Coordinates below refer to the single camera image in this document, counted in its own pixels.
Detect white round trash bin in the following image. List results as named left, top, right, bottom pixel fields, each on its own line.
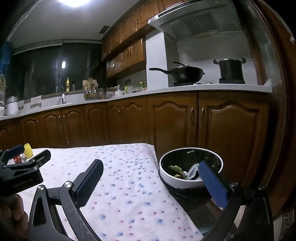
left=159, top=148, right=224, bottom=198

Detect white kitchen countertop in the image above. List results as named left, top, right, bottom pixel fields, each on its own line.
left=1, top=80, right=273, bottom=121

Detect person's left hand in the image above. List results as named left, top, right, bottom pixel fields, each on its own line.
left=1, top=194, right=29, bottom=240

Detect yellow cupcake liner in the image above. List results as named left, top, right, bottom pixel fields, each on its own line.
left=24, top=143, right=33, bottom=160

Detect small red foil wrapper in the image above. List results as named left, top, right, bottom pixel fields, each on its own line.
left=13, top=154, right=27, bottom=164

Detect white paper cupcake liner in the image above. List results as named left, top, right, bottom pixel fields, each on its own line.
left=186, top=163, right=201, bottom=181

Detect dotted white table cloth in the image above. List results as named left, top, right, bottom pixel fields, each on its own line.
left=41, top=144, right=203, bottom=240

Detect white lidded canister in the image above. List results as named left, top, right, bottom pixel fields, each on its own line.
left=6, top=96, right=19, bottom=115

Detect brown wooden base cabinets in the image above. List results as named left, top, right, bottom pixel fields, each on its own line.
left=1, top=91, right=269, bottom=185

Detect sink faucet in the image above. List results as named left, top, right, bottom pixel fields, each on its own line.
left=56, top=84, right=66, bottom=104

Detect yellow dish soap bottle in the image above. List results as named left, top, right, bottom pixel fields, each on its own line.
left=66, top=77, right=70, bottom=92

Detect utensil rack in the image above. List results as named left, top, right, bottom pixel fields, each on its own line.
left=82, top=77, right=100, bottom=100

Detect green cup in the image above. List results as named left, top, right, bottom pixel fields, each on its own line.
left=125, top=86, right=133, bottom=94

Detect black wok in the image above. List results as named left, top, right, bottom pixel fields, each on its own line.
left=149, top=62, right=205, bottom=84

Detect black stock pot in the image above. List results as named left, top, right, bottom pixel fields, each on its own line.
left=213, top=58, right=246, bottom=84

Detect brown upper cabinets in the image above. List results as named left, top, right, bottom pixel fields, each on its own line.
left=101, top=0, right=193, bottom=80

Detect range hood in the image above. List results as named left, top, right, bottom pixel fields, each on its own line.
left=148, top=1, right=242, bottom=42

